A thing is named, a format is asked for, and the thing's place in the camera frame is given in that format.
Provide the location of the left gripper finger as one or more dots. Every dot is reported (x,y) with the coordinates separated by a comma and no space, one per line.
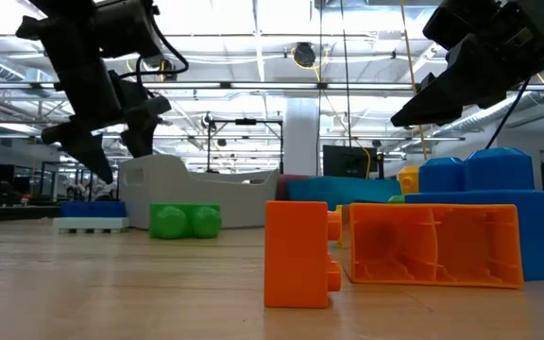
(142,134)
(88,146)

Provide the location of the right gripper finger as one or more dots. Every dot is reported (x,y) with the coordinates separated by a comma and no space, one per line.
(437,104)

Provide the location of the blue toy brick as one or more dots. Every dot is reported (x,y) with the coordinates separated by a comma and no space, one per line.
(93,209)

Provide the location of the yellow long toy brick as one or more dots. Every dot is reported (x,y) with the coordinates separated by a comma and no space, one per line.
(409,181)

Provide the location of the green round-stud toy block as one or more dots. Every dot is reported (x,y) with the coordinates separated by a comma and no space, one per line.
(182,222)

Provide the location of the big green two-stud block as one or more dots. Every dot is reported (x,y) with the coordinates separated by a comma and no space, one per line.
(396,198)

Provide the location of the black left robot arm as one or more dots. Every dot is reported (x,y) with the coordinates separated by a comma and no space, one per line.
(64,4)

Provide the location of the white plastic bin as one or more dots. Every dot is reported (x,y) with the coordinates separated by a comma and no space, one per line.
(196,198)

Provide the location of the big blue two-stud block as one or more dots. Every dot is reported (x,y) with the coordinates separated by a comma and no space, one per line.
(498,170)

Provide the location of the black background desk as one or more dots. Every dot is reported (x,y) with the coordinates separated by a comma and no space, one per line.
(12,213)

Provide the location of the black monitor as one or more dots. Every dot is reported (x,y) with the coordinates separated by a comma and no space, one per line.
(350,160)

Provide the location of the teal plastic bin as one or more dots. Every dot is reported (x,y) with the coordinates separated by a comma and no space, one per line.
(343,191)

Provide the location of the big orange hollow block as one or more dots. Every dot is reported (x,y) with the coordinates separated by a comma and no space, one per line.
(442,245)

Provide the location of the black ceiling reel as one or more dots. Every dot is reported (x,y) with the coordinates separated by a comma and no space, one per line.
(304,54)

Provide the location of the small orange toy brick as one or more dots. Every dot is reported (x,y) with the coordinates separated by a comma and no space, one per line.
(295,255)

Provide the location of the black frame stand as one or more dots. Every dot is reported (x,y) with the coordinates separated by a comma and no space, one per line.
(245,122)

